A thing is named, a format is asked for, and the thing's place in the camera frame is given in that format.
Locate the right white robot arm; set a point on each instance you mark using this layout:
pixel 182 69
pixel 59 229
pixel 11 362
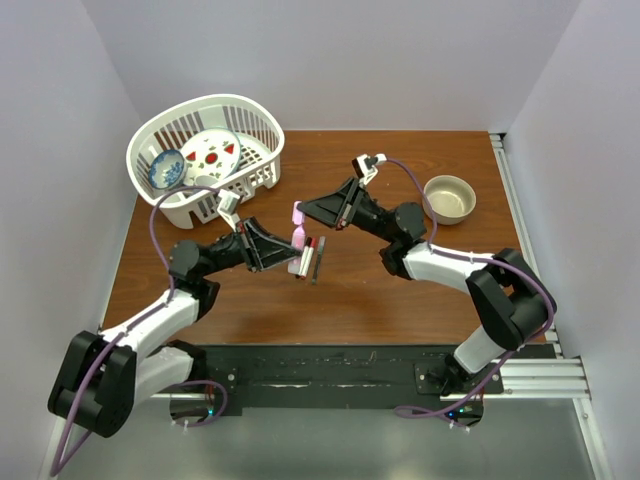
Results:
pixel 512 304

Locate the white plate with fruit pattern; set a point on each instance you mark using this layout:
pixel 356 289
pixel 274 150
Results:
pixel 215 152

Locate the white black marker pen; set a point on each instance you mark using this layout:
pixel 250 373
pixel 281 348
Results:
pixel 305 262

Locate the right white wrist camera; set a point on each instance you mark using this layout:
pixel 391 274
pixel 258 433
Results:
pixel 366 167

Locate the green gel pen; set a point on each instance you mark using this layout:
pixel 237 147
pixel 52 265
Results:
pixel 317 264

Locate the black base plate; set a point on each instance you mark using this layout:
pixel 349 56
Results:
pixel 325 377

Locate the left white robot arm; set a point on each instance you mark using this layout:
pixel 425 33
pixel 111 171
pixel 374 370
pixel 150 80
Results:
pixel 104 375

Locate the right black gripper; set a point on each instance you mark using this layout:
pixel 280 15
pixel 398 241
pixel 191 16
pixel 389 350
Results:
pixel 334 208

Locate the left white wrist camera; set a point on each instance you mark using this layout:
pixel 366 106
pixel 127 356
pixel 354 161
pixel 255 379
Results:
pixel 228 202

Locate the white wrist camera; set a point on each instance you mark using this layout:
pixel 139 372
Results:
pixel 228 202
pixel 366 167

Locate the pink highlighter pen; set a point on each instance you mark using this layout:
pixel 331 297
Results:
pixel 298 241

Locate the aluminium frame rail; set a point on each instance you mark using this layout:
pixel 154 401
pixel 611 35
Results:
pixel 538 379

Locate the beige ceramic bowl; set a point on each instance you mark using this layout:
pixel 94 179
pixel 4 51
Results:
pixel 450 199

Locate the white cup in basket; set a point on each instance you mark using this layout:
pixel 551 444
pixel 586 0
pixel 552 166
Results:
pixel 204 183

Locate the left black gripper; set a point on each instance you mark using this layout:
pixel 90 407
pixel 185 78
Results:
pixel 270 250

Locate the purple highlighter cap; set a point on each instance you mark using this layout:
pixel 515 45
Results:
pixel 298 217

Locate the blue patterned bowl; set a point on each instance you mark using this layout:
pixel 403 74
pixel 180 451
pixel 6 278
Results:
pixel 167 170

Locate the white red marker pen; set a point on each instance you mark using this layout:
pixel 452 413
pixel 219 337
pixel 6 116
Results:
pixel 310 262

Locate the white plastic dish basket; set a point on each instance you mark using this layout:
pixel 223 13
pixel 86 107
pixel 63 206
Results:
pixel 262 141

